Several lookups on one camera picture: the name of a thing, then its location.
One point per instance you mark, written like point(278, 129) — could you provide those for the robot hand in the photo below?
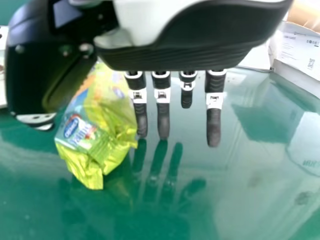
point(187, 37)

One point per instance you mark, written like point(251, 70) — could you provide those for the yellow-green biscuit packet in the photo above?
point(100, 125)

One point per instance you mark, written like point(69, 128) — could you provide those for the plate with brown leaf pattern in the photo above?
point(2, 87)

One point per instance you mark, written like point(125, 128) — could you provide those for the white carton box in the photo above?
point(295, 42)

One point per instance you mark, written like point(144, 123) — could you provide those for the flat white box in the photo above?
point(297, 71)

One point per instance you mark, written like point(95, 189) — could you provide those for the brown cardboard box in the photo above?
point(303, 12)

